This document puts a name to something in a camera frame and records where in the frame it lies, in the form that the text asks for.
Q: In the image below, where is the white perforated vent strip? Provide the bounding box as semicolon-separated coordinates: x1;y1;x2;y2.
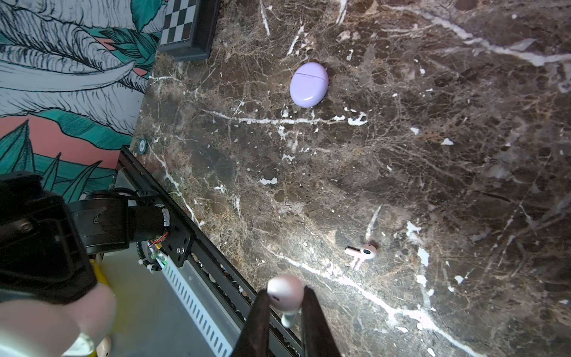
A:
159;257;239;357

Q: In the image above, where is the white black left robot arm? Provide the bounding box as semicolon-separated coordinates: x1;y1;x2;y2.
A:
1;171;192;356

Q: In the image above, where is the blue white poker chip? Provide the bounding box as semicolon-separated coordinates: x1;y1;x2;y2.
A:
137;138;149;155

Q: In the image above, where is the white earbud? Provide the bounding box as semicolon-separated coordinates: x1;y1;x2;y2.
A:
344;243;377;270
266;275;305;329

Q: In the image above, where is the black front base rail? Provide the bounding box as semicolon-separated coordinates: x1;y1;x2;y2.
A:
117;146;309;357

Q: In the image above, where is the black white chessboard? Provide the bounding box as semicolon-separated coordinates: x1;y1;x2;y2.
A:
158;0;221;61

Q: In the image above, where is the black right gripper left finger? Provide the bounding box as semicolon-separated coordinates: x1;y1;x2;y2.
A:
230;289;271;357

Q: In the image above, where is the purple earbud charging case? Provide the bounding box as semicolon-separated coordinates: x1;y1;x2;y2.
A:
290;62;329;108

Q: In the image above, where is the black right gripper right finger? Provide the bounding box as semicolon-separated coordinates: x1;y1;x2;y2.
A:
301;286;341;357

